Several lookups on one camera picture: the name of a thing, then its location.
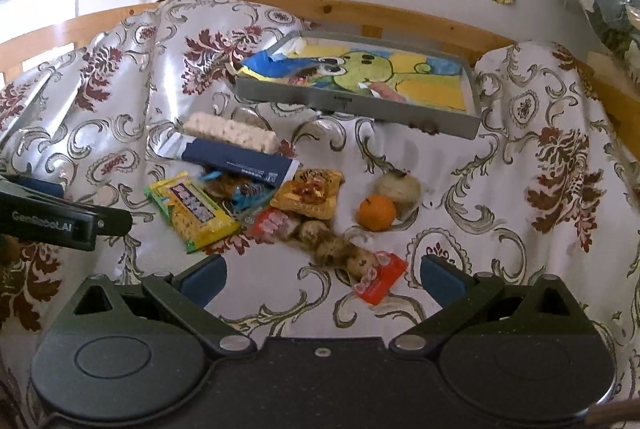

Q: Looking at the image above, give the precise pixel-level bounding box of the beige wrapped round bun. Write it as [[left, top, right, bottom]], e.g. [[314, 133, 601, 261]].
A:
[[374, 169, 422, 216]]

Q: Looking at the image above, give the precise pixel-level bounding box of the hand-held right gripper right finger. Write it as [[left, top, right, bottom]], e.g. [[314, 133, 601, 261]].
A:
[[390, 254, 586, 355]]

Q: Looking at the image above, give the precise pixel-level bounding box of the wooden bed frame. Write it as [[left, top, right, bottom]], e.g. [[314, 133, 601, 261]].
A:
[[0, 0, 640, 150]]

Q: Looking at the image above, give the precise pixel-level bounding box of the grey tray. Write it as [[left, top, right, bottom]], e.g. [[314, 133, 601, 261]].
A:
[[234, 30, 483, 141]]

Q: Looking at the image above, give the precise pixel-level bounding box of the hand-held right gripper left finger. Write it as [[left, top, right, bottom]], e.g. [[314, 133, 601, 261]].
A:
[[60, 254, 256, 357]]

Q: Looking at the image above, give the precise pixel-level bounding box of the dark blue snack packet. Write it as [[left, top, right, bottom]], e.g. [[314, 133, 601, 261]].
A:
[[181, 138, 301, 190]]

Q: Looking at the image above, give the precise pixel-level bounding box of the yellow green snack packet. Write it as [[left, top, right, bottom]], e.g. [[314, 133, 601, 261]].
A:
[[144, 172, 242, 254]]

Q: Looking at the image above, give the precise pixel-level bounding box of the white rice cracker bar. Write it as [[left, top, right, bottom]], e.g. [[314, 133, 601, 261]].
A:
[[182, 112, 279, 155]]

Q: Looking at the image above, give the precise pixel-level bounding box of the red packet of round pastries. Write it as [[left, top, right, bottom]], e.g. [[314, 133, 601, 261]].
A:
[[248, 208, 408, 307]]

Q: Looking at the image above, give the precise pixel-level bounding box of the orange yellow snack packet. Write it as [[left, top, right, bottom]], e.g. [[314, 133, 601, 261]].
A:
[[270, 168, 346, 221]]

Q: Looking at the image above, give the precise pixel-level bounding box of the light blue snack packet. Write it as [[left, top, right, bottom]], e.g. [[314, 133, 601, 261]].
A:
[[200, 169, 276, 216]]

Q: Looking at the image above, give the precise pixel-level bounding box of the orange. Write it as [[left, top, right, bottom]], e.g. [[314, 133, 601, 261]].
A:
[[356, 194, 397, 231]]

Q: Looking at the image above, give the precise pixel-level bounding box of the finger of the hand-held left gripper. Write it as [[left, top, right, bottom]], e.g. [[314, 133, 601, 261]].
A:
[[92, 206, 134, 237], [0, 175, 67, 200]]

